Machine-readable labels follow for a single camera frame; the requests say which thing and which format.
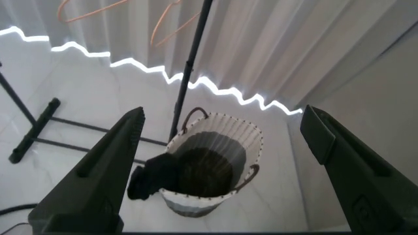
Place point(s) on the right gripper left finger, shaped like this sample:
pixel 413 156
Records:
pixel 94 176

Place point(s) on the white laundry basket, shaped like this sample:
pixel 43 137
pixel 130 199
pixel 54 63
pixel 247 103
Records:
pixel 228 130

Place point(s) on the white curtain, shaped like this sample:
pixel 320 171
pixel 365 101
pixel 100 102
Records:
pixel 261 49

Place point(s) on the black garment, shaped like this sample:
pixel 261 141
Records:
pixel 153 176

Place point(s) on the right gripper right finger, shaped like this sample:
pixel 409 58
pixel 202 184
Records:
pixel 365 176

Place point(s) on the black clothes rack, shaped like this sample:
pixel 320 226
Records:
pixel 187 72

